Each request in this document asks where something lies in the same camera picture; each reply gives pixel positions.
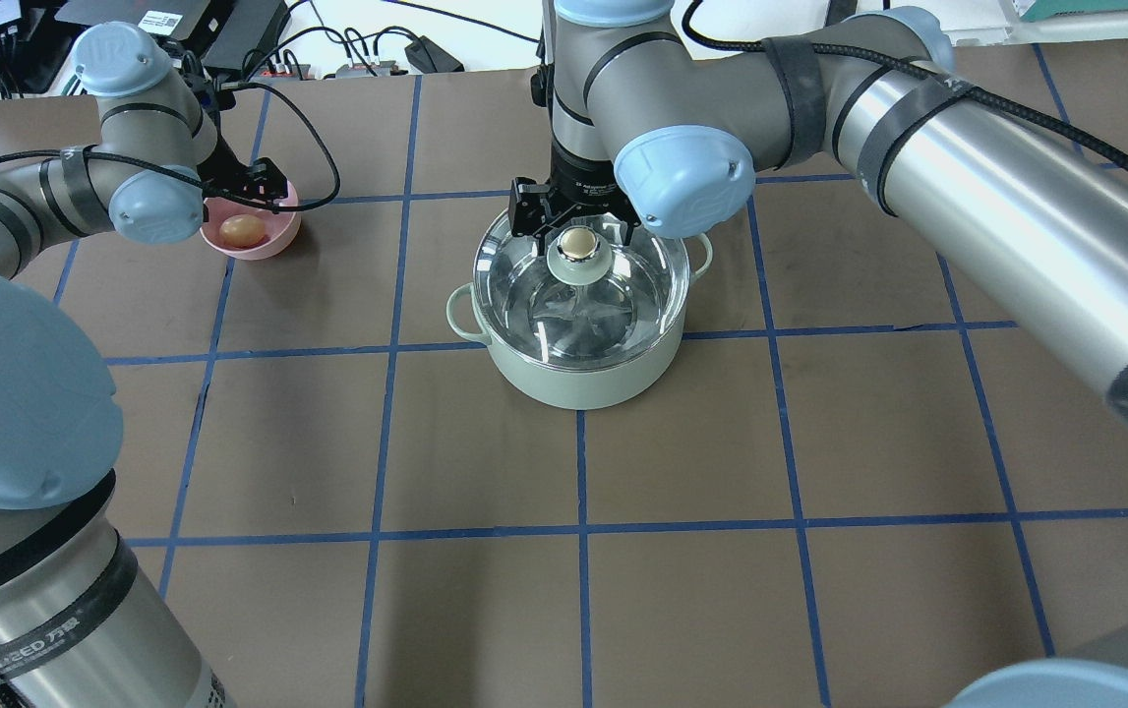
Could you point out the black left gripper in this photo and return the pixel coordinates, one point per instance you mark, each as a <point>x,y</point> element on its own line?
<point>220,161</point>

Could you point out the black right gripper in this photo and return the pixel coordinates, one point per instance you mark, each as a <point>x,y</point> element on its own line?
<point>584,185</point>

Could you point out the brown egg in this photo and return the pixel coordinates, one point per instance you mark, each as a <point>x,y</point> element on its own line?
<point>242,231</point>

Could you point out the glass pot lid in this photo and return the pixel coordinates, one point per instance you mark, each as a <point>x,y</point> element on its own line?
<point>580,315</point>

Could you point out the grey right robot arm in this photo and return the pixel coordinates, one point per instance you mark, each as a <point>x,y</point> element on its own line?
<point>1032,209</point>

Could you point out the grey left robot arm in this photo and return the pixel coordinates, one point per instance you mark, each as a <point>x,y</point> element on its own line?
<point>160,156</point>

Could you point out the pale green electric pot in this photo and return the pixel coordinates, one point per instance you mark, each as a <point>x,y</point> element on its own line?
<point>573,389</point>

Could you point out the pink bowl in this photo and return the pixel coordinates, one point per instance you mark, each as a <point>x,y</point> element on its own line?
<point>282,228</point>

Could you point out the black laptop power brick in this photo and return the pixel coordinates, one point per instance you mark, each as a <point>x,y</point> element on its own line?
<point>251,30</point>

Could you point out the black box white label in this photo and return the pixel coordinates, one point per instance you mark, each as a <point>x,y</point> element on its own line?
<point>162,18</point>

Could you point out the small black adapter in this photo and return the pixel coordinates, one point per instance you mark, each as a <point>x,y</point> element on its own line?
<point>429,58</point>

